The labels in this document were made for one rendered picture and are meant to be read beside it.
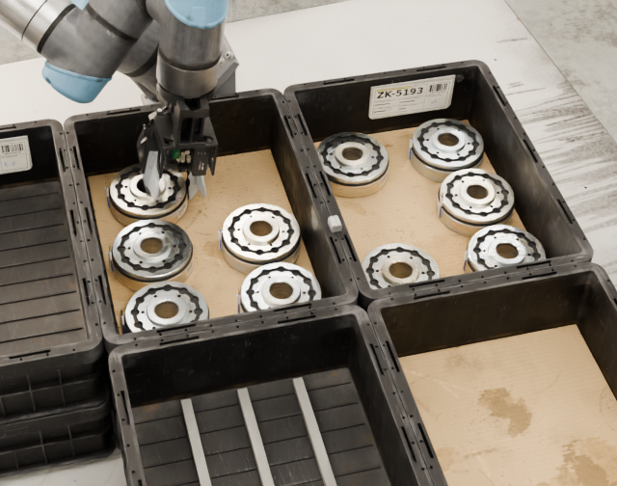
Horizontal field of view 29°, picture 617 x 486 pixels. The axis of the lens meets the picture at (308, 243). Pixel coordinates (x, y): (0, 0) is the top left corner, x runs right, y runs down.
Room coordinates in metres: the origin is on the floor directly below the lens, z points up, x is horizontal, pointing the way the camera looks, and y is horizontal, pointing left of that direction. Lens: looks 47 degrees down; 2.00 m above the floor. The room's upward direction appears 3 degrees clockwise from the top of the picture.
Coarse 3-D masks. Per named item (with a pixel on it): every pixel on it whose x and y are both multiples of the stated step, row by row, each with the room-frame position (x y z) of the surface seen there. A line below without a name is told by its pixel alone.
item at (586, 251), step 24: (384, 72) 1.34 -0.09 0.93; (408, 72) 1.34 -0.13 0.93; (432, 72) 1.35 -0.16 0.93; (480, 72) 1.36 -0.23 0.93; (288, 96) 1.27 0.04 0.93; (504, 96) 1.30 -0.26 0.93; (312, 144) 1.18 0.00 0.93; (528, 144) 1.21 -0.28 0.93; (312, 168) 1.14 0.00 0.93; (552, 192) 1.12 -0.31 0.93; (576, 240) 1.03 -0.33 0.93; (360, 264) 0.97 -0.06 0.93; (528, 264) 0.99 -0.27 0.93; (552, 264) 0.99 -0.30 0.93; (360, 288) 0.93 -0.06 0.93; (384, 288) 0.94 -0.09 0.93; (408, 288) 0.94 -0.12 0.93; (432, 288) 0.94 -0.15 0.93
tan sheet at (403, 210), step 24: (384, 144) 1.30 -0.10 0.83; (408, 144) 1.30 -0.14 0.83; (408, 168) 1.25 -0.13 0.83; (480, 168) 1.26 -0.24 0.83; (384, 192) 1.20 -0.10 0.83; (408, 192) 1.20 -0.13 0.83; (432, 192) 1.21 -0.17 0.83; (360, 216) 1.15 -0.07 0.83; (384, 216) 1.15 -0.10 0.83; (408, 216) 1.16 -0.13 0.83; (432, 216) 1.16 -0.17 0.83; (360, 240) 1.11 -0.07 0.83; (384, 240) 1.11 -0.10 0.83; (408, 240) 1.11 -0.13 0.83; (432, 240) 1.11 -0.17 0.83; (456, 240) 1.12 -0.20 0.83; (456, 264) 1.07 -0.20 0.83
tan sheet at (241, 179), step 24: (216, 168) 1.23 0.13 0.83; (240, 168) 1.23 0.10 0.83; (264, 168) 1.24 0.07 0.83; (96, 192) 1.17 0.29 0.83; (216, 192) 1.18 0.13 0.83; (240, 192) 1.19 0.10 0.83; (264, 192) 1.19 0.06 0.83; (96, 216) 1.12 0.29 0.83; (192, 216) 1.13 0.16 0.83; (216, 216) 1.14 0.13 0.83; (192, 240) 1.09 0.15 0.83; (216, 240) 1.09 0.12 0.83; (216, 264) 1.05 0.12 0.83; (120, 288) 1.00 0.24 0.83; (216, 288) 1.01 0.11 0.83; (120, 312) 0.96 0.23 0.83; (216, 312) 0.97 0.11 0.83
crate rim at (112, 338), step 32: (224, 96) 1.27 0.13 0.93; (256, 96) 1.27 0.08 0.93; (64, 128) 1.19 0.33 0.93; (288, 128) 1.23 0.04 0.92; (320, 192) 1.09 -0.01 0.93; (320, 224) 1.04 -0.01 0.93; (96, 256) 0.96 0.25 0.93; (96, 288) 0.91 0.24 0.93; (352, 288) 0.93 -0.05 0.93; (224, 320) 0.88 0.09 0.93; (256, 320) 0.88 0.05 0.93
